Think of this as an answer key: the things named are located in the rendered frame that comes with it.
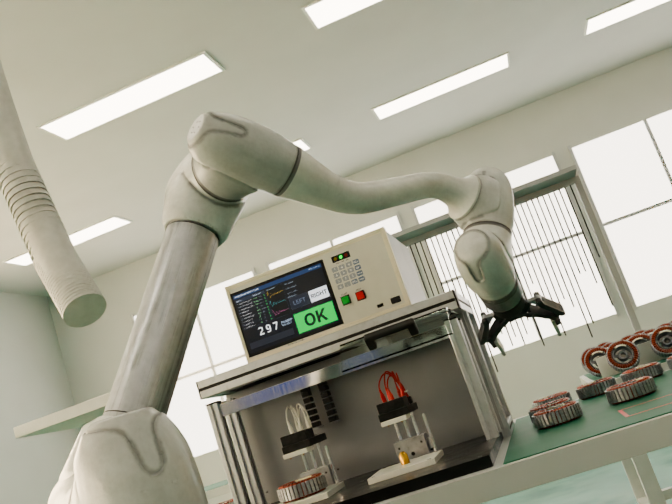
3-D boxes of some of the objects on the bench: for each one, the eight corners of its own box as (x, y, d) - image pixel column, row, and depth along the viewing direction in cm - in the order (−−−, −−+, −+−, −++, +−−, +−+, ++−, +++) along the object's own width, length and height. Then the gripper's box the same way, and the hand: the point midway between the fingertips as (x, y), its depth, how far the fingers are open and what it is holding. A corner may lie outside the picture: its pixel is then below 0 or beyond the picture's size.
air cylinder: (335, 487, 187) (327, 464, 188) (306, 496, 188) (299, 473, 189) (340, 483, 192) (333, 461, 193) (312, 492, 193) (305, 470, 194)
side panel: (511, 435, 192) (466, 310, 198) (500, 439, 192) (454, 314, 199) (514, 424, 219) (474, 315, 225) (504, 428, 219) (464, 318, 225)
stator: (581, 418, 174) (575, 402, 175) (533, 433, 177) (527, 417, 178) (585, 412, 184) (579, 397, 185) (539, 426, 188) (534, 411, 189)
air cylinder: (431, 456, 182) (423, 433, 183) (400, 466, 183) (393, 443, 185) (433, 453, 187) (426, 431, 188) (404, 463, 188) (396, 440, 189)
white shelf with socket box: (158, 543, 226) (116, 389, 235) (49, 578, 233) (12, 427, 242) (207, 517, 260) (169, 384, 268) (110, 549, 267) (76, 418, 275)
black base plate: (493, 466, 146) (489, 454, 146) (188, 561, 158) (185, 550, 159) (503, 438, 191) (500, 429, 192) (266, 514, 203) (263, 505, 204)
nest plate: (436, 463, 163) (434, 457, 163) (368, 485, 165) (366, 479, 166) (444, 454, 177) (442, 449, 177) (382, 474, 180) (380, 468, 180)
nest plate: (328, 497, 167) (326, 492, 167) (265, 518, 170) (263, 512, 170) (345, 486, 182) (343, 480, 182) (286, 504, 185) (284, 499, 185)
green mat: (852, 356, 132) (851, 354, 132) (503, 464, 144) (503, 463, 144) (724, 353, 222) (723, 352, 222) (516, 419, 234) (516, 419, 234)
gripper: (553, 261, 169) (577, 309, 184) (446, 302, 176) (477, 345, 191) (564, 288, 164) (587, 335, 179) (453, 330, 171) (484, 372, 186)
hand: (529, 338), depth 184 cm, fingers open, 13 cm apart
